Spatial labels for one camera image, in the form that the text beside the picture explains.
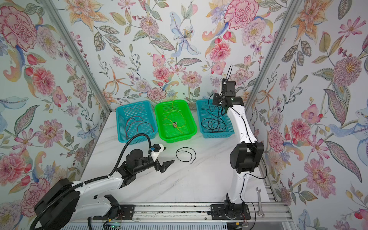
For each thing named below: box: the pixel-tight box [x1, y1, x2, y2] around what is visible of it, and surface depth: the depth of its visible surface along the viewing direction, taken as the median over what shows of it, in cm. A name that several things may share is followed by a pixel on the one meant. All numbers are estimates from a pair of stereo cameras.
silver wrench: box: [255, 187, 265, 218], surface depth 79 cm
